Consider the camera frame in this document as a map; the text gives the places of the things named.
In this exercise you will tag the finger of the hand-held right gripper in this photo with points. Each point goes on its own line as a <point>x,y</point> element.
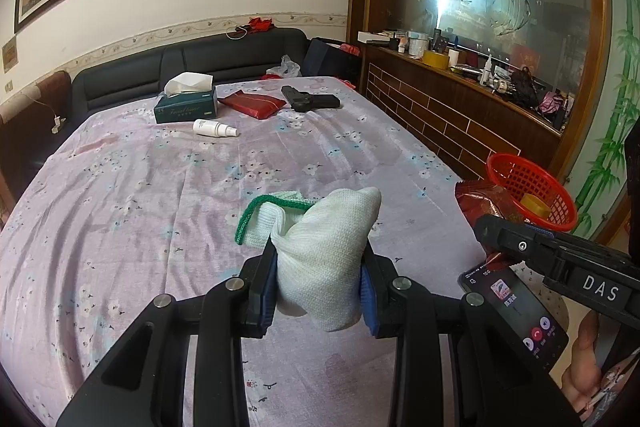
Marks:
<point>545,234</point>
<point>520,247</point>

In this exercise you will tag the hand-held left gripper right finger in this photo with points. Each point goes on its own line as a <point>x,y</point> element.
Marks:
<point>369,302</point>

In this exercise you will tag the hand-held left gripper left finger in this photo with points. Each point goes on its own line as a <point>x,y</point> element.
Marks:
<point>267,302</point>

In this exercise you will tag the red snack bag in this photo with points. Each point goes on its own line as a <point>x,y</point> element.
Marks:
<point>485,207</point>

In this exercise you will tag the red plastic mesh basket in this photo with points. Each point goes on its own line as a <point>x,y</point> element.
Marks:
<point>520,177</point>

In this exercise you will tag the white knitted cloth green trim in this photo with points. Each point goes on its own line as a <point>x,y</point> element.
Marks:
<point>325,257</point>

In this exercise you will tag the person's right hand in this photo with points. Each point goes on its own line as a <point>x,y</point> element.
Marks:
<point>580,367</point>

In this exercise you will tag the yellow sponge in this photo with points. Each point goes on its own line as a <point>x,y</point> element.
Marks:
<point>536,206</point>

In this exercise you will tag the black smartphone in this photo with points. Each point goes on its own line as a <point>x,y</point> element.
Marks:
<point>520,317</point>

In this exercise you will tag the person's patterned clothing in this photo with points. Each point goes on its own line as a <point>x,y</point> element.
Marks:
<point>617,392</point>

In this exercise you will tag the pink item on counter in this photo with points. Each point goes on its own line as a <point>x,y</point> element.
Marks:
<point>552,103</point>

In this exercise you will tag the black handbag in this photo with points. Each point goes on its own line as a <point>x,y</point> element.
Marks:
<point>522,87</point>

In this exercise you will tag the wooden counter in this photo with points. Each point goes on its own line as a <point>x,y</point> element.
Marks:
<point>440,117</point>

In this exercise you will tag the small white bottle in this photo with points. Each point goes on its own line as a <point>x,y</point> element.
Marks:
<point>486,72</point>

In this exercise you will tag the white spray bottle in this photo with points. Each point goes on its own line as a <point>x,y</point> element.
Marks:
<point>210,128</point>

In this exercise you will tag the red pouch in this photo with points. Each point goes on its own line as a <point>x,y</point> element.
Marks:
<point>252,104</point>

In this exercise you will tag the yellow tape roll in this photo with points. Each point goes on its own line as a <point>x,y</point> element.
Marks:
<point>435,59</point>

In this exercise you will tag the black toy gun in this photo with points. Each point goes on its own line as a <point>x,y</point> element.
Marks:
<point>305,99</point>

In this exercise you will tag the dark green tissue box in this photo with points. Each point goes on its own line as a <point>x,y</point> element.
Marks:
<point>185,109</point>

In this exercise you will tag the clear plastic bag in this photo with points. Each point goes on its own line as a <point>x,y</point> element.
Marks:
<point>285,68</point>

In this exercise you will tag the black bag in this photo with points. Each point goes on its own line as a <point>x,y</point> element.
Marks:
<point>325,59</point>

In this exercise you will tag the black sofa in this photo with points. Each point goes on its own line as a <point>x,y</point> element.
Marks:
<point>140,67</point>

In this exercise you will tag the red items on headboard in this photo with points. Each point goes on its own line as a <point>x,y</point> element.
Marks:
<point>257,25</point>

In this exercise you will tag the brown padded panel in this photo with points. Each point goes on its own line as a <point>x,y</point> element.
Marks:
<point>30,99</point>

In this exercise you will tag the green bamboo wall decal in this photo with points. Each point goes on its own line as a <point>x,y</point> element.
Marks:
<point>615,107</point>

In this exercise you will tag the small wall plaque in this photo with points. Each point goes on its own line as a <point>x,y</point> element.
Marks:
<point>10,57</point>

